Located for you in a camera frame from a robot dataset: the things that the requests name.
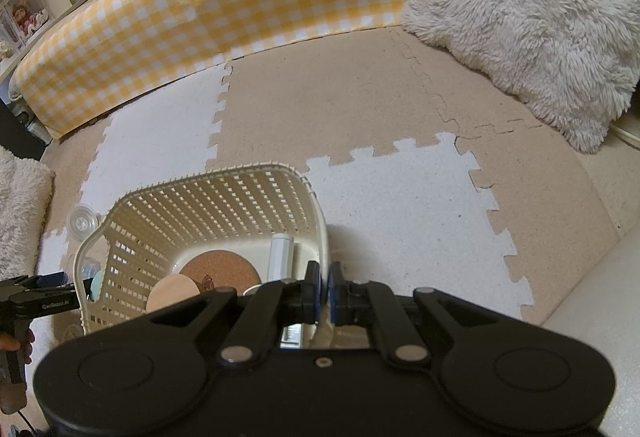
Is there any cream plastic basket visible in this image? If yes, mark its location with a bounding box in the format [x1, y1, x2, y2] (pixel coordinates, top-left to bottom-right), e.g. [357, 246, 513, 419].
[74, 161, 331, 350]

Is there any round cork coaster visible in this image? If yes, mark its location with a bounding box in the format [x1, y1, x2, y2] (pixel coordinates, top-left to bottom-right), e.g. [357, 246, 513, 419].
[178, 249, 262, 297]

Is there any black furniture panel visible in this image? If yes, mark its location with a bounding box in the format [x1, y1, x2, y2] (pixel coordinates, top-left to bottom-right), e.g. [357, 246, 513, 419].
[0, 102, 48, 160]

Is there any white cylindrical tube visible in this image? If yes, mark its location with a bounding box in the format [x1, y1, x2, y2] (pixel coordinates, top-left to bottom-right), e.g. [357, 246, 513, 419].
[267, 233, 294, 282]

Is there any clear case with red doll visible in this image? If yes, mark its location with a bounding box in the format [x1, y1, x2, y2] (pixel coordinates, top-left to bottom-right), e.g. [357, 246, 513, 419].
[0, 0, 55, 43]

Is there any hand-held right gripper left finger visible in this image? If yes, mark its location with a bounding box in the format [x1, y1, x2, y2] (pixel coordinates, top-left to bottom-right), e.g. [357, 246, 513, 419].
[142, 261, 322, 366]

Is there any beige foam mat tile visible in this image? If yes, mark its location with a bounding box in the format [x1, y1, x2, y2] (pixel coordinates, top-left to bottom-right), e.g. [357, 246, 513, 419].
[205, 24, 551, 173]

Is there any person's left hand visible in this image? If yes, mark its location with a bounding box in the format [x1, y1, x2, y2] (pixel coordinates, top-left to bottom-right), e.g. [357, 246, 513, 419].
[0, 330, 35, 414]

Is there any pale wooden round disc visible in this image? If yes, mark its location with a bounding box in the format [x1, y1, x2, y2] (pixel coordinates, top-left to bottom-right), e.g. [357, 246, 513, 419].
[146, 273, 198, 315]

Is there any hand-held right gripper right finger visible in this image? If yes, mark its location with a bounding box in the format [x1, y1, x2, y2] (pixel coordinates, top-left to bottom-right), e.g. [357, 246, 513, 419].
[327, 261, 508, 366]

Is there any yellow checkered cloth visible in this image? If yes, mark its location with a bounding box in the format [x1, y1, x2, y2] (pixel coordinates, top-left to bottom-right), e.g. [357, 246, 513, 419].
[11, 0, 435, 140]

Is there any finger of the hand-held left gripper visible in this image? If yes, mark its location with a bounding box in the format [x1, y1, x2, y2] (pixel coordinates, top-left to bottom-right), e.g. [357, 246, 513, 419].
[0, 273, 98, 302]

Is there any fluffy white pillow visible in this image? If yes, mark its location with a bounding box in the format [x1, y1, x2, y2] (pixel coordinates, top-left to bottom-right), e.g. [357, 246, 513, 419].
[401, 0, 638, 154]
[0, 144, 56, 268]

